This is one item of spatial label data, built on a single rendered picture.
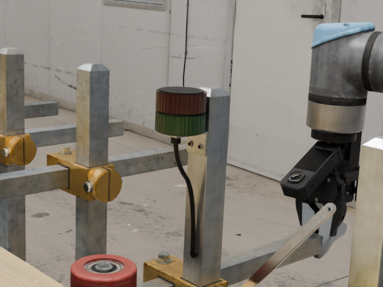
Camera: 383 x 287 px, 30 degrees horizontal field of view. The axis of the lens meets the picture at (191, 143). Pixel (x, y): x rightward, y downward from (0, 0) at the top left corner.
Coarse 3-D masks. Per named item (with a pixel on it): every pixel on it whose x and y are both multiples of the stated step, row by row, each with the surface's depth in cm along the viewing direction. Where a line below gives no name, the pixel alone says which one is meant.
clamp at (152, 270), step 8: (144, 264) 97; (152, 264) 97; (160, 264) 97; (168, 264) 97; (176, 264) 97; (144, 272) 97; (152, 272) 96; (160, 272) 95; (168, 272) 94; (176, 272) 94; (144, 280) 98; (168, 280) 94; (176, 280) 92; (184, 280) 92; (224, 280) 92
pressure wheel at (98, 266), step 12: (72, 264) 86; (84, 264) 86; (96, 264) 87; (108, 264) 86; (120, 264) 87; (132, 264) 87; (72, 276) 84; (84, 276) 83; (96, 276) 83; (108, 276) 83; (120, 276) 83; (132, 276) 85
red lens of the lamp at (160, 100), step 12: (156, 96) 83; (168, 96) 81; (180, 96) 81; (192, 96) 81; (204, 96) 83; (156, 108) 83; (168, 108) 82; (180, 108) 81; (192, 108) 82; (204, 108) 83
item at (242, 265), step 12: (276, 240) 110; (312, 240) 112; (240, 252) 105; (252, 252) 105; (264, 252) 105; (300, 252) 110; (312, 252) 113; (228, 264) 100; (240, 264) 101; (252, 264) 103; (288, 264) 109; (228, 276) 100; (240, 276) 102
